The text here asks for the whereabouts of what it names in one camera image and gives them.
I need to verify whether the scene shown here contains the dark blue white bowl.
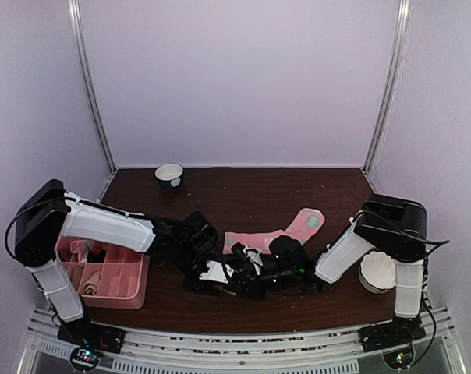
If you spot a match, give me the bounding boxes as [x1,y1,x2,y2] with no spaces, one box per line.
[154,163,184,189]

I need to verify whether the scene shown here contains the grey aluminium frame post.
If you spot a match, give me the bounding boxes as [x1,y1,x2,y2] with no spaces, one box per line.
[362,0,413,192]
[67,0,118,203]

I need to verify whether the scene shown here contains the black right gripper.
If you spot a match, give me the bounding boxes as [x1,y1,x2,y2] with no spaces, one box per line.
[232,267,299,302]

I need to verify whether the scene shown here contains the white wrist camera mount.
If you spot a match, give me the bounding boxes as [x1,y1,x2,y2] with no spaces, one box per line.
[243,246,264,269]
[199,260,234,284]

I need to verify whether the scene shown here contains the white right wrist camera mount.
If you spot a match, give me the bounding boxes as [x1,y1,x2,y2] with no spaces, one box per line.
[243,246,264,269]

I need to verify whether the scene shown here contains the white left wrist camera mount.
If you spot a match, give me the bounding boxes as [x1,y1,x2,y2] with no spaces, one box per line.
[199,260,234,284]

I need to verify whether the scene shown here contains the grey aluminium frame post right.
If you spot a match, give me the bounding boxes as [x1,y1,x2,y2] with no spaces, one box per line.
[362,0,413,192]

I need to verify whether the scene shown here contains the grey aluminium frame post left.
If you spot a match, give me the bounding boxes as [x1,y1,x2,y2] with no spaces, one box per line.
[67,0,118,203]

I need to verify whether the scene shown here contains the white paper-lined bowl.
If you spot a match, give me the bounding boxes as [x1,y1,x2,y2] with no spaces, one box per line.
[359,251,395,295]

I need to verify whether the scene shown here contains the pink plastic organizer tray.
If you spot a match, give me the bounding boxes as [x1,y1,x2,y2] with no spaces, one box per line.
[55,237,150,309]

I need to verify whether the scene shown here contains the brown beige argyle sock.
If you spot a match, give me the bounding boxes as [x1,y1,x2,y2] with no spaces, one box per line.
[214,283,239,296]

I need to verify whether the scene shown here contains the pink sock with teal patches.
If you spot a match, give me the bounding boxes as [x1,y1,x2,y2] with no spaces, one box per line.
[222,208,325,255]

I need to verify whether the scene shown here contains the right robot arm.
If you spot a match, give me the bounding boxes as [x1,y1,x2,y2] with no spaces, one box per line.
[265,194,449,344]

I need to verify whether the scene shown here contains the aluminium front rail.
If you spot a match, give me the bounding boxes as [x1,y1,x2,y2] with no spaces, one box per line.
[16,305,469,374]

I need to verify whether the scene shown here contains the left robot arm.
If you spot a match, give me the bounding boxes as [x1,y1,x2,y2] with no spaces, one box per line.
[4,179,229,346]

